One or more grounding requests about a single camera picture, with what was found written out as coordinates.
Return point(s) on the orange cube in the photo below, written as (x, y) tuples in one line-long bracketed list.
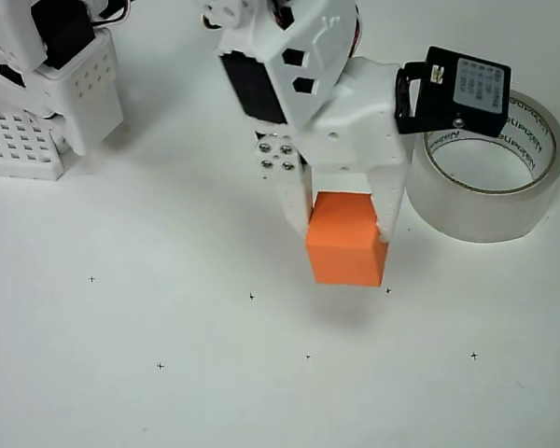
[(345, 252)]

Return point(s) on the clear packing tape roll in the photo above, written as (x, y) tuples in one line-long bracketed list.
[(471, 214)]

